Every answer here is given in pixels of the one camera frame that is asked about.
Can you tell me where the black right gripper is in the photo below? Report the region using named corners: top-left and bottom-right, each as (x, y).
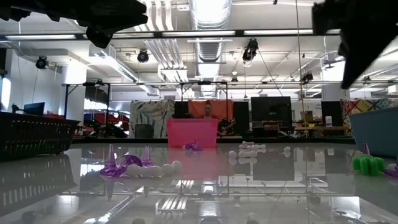
top-left (340, 0), bottom-right (398, 90)

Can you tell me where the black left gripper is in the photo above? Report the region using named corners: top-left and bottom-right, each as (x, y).
top-left (52, 0), bottom-right (149, 47)

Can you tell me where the green plastic decoration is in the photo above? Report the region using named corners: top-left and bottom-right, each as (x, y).
top-left (352, 154), bottom-right (386, 175)

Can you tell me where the colourful patchwork quilt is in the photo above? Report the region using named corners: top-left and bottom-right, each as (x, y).
top-left (340, 98), bottom-right (398, 138)

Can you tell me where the black ceiling spotlight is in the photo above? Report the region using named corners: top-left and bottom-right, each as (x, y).
top-left (137, 49), bottom-right (150, 64)
top-left (242, 37), bottom-right (259, 63)
top-left (35, 55), bottom-right (50, 70)

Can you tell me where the black monitor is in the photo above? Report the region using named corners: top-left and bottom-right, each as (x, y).
top-left (320, 101), bottom-right (344, 127)
top-left (23, 101), bottom-right (46, 116)
top-left (251, 96), bottom-right (292, 128)

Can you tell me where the teal plastic bin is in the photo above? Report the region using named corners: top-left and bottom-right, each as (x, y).
top-left (348, 106), bottom-right (398, 159)

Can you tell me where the cardboard box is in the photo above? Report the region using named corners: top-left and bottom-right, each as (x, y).
top-left (300, 110), bottom-right (315, 123)

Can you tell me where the leaf print curtain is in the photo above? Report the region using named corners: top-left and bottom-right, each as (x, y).
top-left (129, 100), bottom-right (175, 139)

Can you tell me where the black panel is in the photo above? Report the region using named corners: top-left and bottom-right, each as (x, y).
top-left (174, 101), bottom-right (190, 119)
top-left (233, 101), bottom-right (251, 136)

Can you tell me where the black slotted plastic basket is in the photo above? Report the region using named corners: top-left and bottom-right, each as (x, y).
top-left (0, 111), bottom-right (80, 162)

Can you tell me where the person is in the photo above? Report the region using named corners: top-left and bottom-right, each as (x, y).
top-left (200, 100), bottom-right (217, 119)

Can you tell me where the pink plastic bin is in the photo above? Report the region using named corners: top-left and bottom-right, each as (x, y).
top-left (166, 118), bottom-right (220, 149)

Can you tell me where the orange curtain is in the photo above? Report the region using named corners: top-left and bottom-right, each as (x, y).
top-left (188, 99), bottom-right (234, 136)

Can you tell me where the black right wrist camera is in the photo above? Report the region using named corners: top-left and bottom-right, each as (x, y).
top-left (312, 2), bottom-right (342, 35)

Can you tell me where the silver ceiling duct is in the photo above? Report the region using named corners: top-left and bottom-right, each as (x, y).
top-left (189, 0), bottom-right (233, 97)

